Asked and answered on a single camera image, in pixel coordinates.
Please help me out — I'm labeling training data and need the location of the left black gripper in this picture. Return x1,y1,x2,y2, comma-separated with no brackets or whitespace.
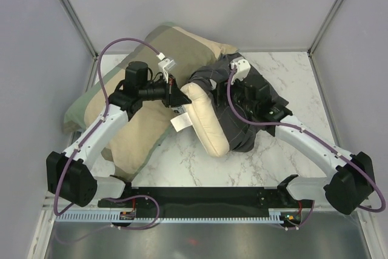
139,75,192,109

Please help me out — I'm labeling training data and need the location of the right aluminium frame post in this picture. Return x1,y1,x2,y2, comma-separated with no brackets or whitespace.
307,0,345,58

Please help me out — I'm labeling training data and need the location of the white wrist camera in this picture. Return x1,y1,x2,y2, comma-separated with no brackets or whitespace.
156,53,176,82
230,58,251,85

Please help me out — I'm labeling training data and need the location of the green beige patchwork pillow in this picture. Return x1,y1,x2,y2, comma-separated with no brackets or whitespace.
63,23,238,181

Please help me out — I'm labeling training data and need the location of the dark grey plaid pillowcase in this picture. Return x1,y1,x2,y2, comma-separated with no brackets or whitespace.
188,53,279,152

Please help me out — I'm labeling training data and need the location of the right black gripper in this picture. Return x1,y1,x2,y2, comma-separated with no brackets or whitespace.
209,72,256,115

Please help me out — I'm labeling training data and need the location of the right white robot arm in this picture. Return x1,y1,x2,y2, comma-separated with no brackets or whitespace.
226,75,375,215

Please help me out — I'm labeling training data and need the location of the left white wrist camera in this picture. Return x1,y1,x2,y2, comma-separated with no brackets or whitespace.
156,53,176,82

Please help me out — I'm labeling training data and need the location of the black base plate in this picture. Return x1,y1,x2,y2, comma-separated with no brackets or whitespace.
96,186,313,220

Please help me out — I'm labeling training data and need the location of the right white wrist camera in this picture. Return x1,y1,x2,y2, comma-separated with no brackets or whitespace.
230,58,251,85

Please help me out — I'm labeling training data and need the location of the aluminium frame post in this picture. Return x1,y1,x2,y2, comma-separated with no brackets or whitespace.
307,0,345,58
59,0,98,59

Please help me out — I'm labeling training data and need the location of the left aluminium frame post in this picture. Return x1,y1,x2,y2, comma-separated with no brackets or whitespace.
59,0,98,59

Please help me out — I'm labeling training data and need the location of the cream pillow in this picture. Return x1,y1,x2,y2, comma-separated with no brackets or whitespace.
181,82,230,158

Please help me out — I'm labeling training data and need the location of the light blue slotted cable duct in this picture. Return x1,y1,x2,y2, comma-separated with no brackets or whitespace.
56,209,287,223

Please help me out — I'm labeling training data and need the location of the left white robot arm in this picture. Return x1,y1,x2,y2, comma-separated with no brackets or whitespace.
46,58,191,207

